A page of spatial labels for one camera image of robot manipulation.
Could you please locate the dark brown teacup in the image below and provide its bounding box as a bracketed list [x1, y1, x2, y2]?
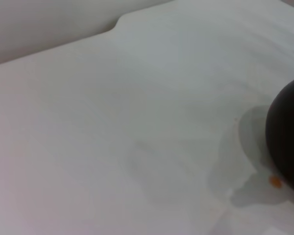
[265, 74, 294, 194]

